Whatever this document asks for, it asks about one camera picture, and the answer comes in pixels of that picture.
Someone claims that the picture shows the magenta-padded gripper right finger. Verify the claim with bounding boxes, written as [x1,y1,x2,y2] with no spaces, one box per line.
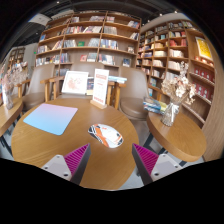
[131,143,184,186]

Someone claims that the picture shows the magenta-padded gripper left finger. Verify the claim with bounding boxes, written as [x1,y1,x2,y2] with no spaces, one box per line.
[40,143,92,186]

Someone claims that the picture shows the white orange patterned computer mouse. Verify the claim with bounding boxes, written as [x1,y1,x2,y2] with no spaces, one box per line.
[87,123,124,149]

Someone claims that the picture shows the pastel blue pink mouse pad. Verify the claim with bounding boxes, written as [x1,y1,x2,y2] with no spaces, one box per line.
[22,102,79,136]

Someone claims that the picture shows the round wooden side table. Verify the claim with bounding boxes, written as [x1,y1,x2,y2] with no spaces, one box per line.
[146,110,208,163]
[0,96,24,138]

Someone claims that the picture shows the glass vase dried flowers ribbon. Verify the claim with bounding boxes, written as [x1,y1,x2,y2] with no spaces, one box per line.
[160,60,198,128]

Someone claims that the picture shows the colourful book stack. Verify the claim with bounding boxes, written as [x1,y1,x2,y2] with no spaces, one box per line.
[143,96,168,115]

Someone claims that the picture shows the brown padded wooden armchair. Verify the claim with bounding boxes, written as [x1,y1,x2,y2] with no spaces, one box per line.
[118,65,168,121]
[40,61,127,109]
[16,63,56,113]

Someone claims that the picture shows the dark blue book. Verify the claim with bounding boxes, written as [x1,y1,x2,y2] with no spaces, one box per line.
[86,77,95,96]

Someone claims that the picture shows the white red sign wooden base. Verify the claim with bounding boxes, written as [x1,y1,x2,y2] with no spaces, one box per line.
[89,68,110,110]

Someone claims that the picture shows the white framed red floral picture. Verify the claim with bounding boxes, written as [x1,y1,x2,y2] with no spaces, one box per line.
[61,70,90,96]

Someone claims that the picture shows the glass vase pink dried flowers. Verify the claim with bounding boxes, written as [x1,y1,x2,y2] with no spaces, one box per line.
[0,63,24,111]

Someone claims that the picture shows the curved wooden bookshelf unit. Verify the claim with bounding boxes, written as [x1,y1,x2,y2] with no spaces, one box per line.
[135,19,216,129]

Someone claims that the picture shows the wide wooden bookshelf unit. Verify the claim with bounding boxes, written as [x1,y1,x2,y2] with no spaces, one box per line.
[34,10,143,78]

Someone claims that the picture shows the distant wooden bookshelf unit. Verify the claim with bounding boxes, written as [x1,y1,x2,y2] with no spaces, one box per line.
[7,45,27,73]

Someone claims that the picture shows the white ceiling panel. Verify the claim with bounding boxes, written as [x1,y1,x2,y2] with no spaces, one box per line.
[28,13,52,26]

